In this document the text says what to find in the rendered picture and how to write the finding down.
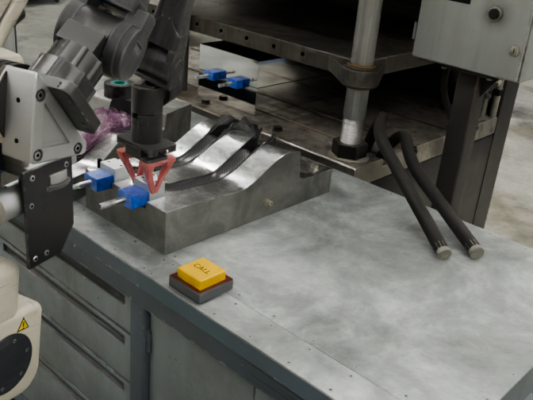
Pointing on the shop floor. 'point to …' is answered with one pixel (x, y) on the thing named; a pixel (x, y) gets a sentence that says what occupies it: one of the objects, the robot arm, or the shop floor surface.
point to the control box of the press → (472, 67)
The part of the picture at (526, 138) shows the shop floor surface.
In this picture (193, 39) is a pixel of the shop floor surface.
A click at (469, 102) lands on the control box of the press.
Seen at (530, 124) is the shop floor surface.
